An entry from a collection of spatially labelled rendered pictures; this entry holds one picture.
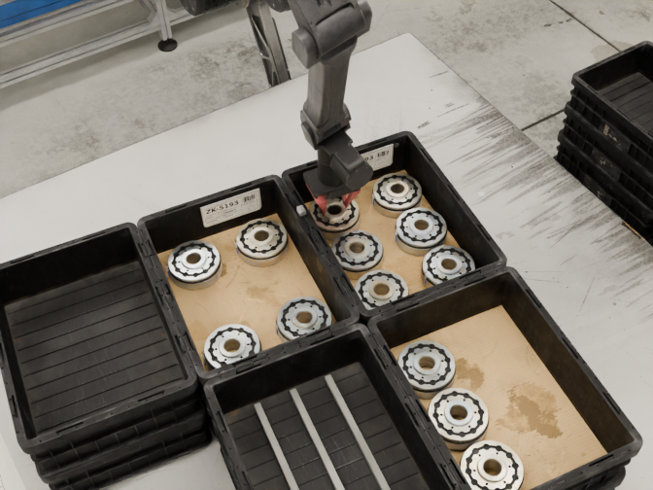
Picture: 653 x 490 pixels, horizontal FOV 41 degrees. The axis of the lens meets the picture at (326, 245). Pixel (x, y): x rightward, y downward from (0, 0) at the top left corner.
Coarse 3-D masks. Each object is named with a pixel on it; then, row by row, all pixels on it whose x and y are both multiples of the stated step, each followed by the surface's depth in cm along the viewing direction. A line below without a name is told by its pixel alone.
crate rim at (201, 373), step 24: (216, 192) 171; (288, 192) 171; (144, 216) 168; (144, 240) 164; (312, 240) 164; (168, 288) 158; (336, 288) 155; (312, 336) 149; (192, 360) 146; (240, 360) 146
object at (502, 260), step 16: (368, 144) 179; (384, 144) 180; (416, 144) 179; (432, 160) 175; (288, 176) 174; (304, 208) 168; (464, 208) 167; (480, 224) 164; (320, 240) 163; (496, 256) 160; (336, 272) 158; (480, 272) 157; (352, 288) 155; (432, 288) 155; (384, 304) 153; (400, 304) 153; (368, 320) 152
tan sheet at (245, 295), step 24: (216, 240) 176; (240, 264) 172; (288, 264) 172; (216, 288) 169; (240, 288) 168; (264, 288) 168; (288, 288) 168; (312, 288) 168; (192, 312) 165; (216, 312) 165; (240, 312) 165; (264, 312) 165; (192, 336) 161; (264, 336) 161
